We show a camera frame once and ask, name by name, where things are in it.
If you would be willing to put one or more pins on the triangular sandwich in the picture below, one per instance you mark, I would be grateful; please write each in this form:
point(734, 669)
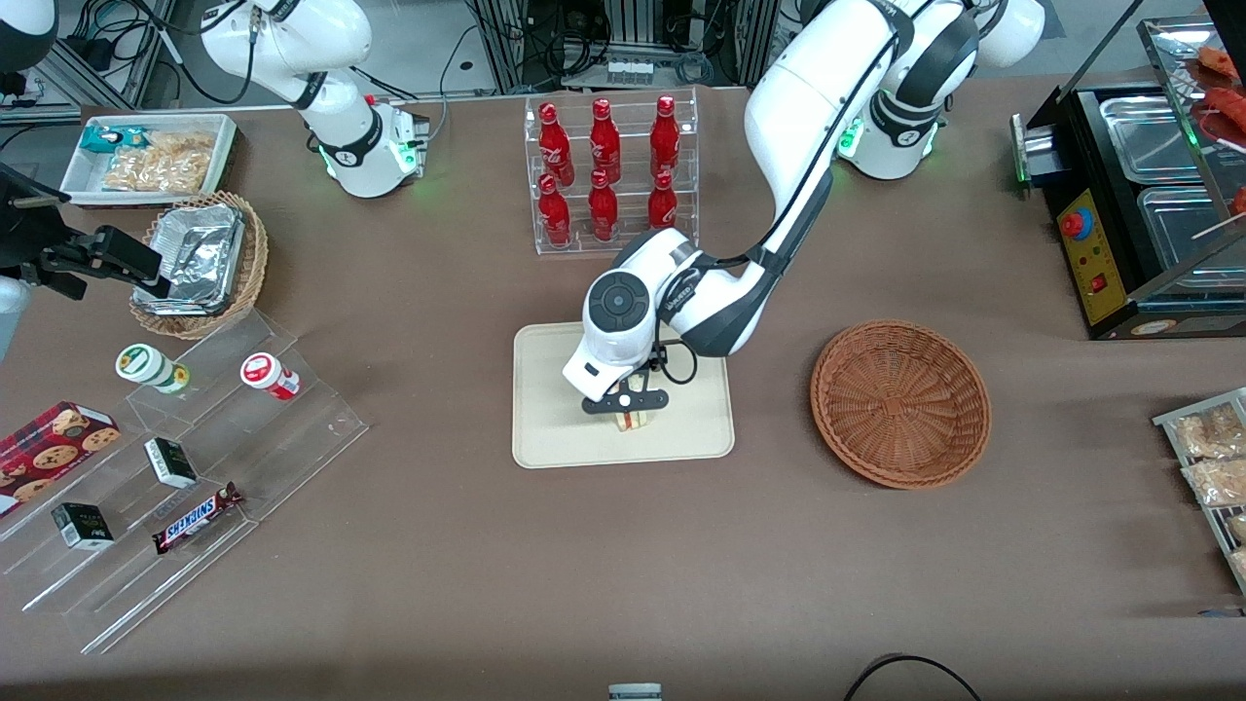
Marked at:
point(633, 421)

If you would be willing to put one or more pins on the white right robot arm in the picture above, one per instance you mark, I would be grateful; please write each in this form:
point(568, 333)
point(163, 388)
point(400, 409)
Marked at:
point(341, 146)

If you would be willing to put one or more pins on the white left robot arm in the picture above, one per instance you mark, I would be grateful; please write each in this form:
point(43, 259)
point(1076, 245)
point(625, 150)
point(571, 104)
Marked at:
point(788, 97)

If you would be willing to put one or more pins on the beige plastic tray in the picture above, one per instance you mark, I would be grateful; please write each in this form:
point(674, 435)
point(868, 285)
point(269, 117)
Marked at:
point(545, 428)

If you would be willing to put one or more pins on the white rectangular snack tray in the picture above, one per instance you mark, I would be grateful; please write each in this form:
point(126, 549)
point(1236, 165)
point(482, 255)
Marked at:
point(83, 175)

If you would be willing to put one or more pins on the light wicker basket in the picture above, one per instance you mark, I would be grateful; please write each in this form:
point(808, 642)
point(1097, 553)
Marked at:
point(253, 263)

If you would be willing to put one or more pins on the round brown wicker basket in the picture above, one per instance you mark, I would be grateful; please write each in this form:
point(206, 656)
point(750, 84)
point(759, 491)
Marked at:
point(900, 404)

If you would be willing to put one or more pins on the clear acrylic bottle rack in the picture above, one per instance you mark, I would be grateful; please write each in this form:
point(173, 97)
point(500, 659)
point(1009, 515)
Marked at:
point(628, 243)

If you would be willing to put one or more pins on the red plaid cookie box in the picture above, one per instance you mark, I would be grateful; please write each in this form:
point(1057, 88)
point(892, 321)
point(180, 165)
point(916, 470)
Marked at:
point(49, 453)

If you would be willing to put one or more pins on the green capped white bottle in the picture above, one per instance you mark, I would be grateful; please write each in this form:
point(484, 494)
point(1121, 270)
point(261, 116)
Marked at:
point(146, 365)

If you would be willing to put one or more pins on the red cola bottle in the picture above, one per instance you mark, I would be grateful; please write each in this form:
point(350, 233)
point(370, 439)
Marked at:
point(663, 204)
point(665, 136)
point(604, 209)
point(555, 214)
point(555, 146)
point(605, 141)

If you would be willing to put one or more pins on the silver foil container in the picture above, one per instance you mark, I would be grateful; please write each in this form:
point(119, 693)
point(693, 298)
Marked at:
point(200, 253)

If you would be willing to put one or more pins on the teal snack packet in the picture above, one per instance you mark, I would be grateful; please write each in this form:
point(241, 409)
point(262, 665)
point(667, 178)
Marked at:
point(102, 138)

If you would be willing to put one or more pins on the clear bag of chips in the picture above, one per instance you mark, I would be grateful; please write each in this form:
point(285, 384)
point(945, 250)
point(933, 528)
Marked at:
point(161, 164)

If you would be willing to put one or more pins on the small black box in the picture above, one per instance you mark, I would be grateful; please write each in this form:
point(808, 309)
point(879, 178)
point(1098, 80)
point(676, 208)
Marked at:
point(170, 462)
point(83, 526)

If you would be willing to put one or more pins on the red capped white bottle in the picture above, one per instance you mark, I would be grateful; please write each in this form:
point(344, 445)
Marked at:
point(265, 374)

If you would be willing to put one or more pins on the Snickers chocolate bar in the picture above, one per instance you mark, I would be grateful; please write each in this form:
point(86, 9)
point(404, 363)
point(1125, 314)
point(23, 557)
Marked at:
point(195, 518)

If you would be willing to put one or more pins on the white power strip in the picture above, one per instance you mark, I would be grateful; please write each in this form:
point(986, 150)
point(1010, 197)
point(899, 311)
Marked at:
point(630, 72)

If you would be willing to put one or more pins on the small grey device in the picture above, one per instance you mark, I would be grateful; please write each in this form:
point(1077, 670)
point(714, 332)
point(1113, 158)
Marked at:
point(635, 692)

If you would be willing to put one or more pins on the clear acrylic stepped stand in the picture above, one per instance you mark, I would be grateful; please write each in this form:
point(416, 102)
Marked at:
point(292, 438)

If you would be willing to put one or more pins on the red emergency button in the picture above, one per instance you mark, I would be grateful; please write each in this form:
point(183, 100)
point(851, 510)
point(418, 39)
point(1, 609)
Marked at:
point(1076, 224)

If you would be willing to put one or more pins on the black food warmer case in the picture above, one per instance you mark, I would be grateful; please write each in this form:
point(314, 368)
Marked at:
point(1081, 146)

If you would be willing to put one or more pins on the steel warmer pan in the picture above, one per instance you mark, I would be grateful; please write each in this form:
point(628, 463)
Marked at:
point(1149, 136)
point(1178, 229)

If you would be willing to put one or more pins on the clear bag of snacks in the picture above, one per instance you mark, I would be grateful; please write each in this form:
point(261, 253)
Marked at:
point(1207, 433)
point(1217, 482)

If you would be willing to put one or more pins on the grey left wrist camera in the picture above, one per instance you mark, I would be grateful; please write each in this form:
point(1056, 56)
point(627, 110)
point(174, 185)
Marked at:
point(623, 400)

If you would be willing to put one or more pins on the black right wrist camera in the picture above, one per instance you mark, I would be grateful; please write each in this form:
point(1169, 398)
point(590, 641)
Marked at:
point(122, 255)

